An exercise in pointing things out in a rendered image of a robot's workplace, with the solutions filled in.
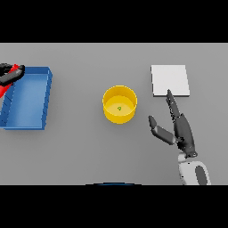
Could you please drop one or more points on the red beaker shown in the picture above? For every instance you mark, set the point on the red beaker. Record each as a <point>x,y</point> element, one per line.
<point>6,86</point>

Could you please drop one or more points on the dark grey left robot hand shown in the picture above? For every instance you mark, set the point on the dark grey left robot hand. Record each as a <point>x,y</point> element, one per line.
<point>10,74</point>

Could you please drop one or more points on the blue tray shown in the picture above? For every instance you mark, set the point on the blue tray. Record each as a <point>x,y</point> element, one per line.
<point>26,99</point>

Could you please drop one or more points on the pale square measuring scale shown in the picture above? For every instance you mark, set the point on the pale square measuring scale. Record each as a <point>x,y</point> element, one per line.
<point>170,80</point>

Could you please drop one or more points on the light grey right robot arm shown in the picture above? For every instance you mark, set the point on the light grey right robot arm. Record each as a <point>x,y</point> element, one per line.
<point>193,173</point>

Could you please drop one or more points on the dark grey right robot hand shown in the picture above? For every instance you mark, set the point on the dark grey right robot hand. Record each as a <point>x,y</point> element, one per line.
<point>183,130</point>

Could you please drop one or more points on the yellow bowl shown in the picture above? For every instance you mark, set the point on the yellow bowl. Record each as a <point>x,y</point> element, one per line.
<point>119,105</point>

